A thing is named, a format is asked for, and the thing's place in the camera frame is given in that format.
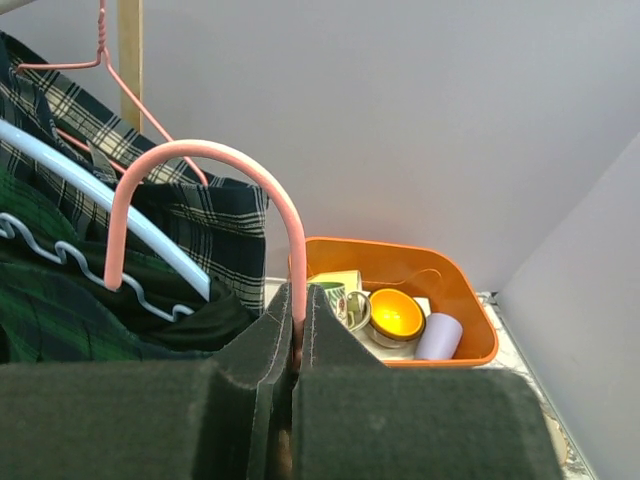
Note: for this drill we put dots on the orange plastic tub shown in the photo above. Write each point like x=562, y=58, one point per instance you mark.
x=416, y=271

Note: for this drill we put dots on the navy white plaid skirt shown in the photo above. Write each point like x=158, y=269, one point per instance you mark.
x=89, y=220

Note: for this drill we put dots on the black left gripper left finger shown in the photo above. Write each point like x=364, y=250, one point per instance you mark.
x=217, y=418

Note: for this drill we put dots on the small white ceramic bowl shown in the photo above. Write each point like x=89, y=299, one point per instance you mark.
x=558, y=439

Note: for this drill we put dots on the wooden clothes rack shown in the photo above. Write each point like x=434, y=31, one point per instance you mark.
x=129, y=75

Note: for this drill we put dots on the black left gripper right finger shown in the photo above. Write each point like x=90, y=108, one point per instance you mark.
x=355, y=418

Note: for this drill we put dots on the cat pattern ceramic mug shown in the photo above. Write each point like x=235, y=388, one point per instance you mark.
x=349, y=302

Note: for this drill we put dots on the dark green plaid skirt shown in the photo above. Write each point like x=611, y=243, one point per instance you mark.
x=54, y=313

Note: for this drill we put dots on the lavender plastic cup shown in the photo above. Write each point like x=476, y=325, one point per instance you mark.
x=440, y=338

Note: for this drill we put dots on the yellow bowl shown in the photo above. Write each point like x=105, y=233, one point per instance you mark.
x=396, y=319

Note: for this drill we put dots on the pink wire hanger with plaid skirt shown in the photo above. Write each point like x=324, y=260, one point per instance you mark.
x=79, y=118

